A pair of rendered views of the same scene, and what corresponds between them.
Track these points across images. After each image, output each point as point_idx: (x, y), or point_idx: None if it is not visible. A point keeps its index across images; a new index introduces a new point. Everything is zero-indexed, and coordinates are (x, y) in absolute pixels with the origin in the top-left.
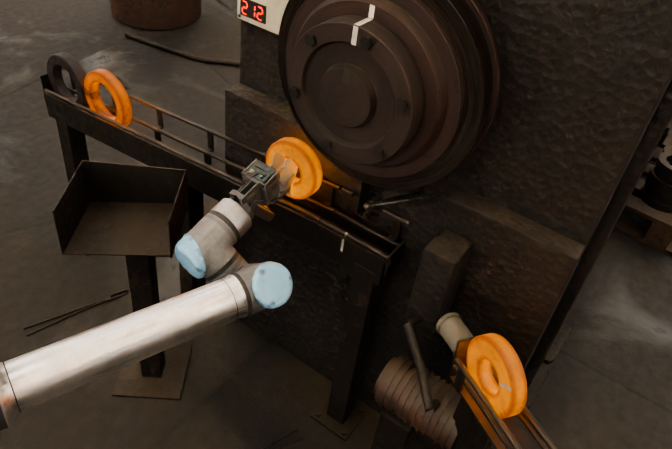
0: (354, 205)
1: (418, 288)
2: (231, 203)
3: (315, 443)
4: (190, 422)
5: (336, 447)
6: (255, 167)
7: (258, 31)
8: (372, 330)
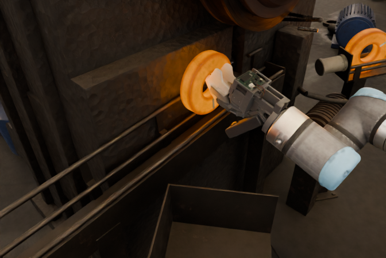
0: None
1: (299, 69)
2: (292, 110)
3: (273, 237)
4: None
5: (274, 224)
6: (245, 82)
7: None
8: (242, 151)
